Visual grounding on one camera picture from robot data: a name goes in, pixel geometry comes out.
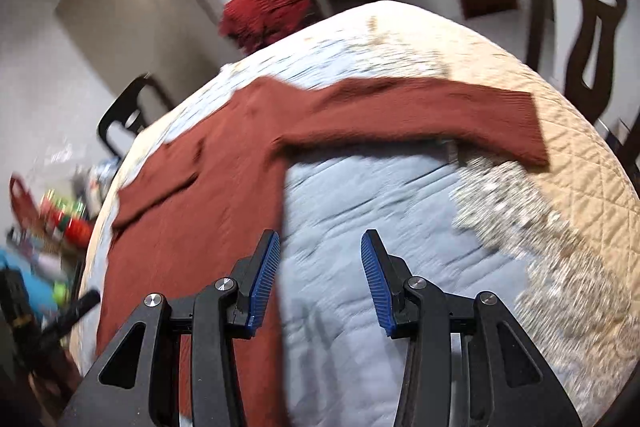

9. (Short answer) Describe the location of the black chair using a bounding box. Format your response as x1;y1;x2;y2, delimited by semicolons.
96;74;176;158

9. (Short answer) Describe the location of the red knitted cloth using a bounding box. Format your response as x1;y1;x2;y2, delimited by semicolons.
219;0;315;55

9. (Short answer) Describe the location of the pile of colourful packets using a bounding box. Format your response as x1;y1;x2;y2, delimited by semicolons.
37;159;118;250

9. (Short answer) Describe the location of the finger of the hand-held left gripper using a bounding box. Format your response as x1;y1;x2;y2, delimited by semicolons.
41;289;102;344

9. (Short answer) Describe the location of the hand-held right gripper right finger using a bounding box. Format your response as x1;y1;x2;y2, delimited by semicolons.
360;229;583;427

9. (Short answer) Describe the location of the rust brown knitted sweater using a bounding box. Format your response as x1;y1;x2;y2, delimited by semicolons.
95;76;551;427

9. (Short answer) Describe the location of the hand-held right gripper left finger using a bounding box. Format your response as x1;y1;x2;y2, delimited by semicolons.
60;229;291;427

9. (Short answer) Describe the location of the red bag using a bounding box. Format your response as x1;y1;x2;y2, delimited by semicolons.
9;174;48;233

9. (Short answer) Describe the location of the dark wooden chair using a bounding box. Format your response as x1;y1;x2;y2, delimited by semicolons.
525;0;640;202

